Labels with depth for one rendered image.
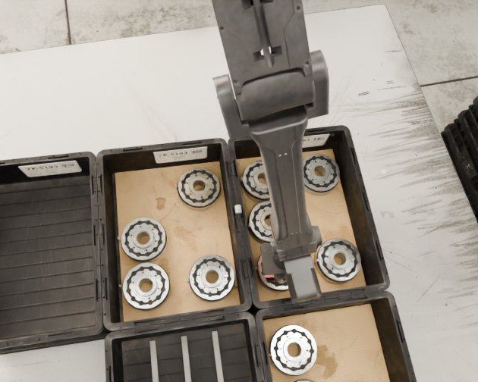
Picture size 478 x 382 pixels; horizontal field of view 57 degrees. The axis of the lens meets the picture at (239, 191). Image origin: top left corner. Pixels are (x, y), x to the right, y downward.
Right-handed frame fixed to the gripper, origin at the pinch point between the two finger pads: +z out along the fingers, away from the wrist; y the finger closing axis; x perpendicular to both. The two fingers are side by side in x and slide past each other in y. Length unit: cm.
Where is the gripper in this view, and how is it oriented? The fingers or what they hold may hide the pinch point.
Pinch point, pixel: (280, 265)
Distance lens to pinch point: 101.1
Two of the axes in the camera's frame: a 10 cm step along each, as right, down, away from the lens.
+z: -0.6, 3.5, 9.4
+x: -0.8, -9.4, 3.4
